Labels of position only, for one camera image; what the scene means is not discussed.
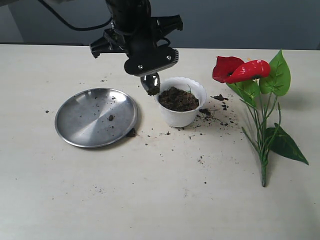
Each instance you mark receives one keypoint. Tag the round steel plate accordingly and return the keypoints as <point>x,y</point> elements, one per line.
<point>96,117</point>

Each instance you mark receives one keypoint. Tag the soil clump by plate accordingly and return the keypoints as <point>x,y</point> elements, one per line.
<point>132,133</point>

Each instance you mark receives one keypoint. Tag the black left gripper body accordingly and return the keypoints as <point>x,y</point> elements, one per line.
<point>147,48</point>

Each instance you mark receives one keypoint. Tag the artificial red flower plant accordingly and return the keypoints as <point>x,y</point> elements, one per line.
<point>259,85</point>

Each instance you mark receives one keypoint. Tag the steel spoon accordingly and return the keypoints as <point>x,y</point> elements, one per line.
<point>151,83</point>

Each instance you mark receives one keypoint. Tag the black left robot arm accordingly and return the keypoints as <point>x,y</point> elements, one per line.
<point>127,14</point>

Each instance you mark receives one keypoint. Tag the white flower pot with soil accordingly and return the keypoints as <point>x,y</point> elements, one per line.
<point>180,100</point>

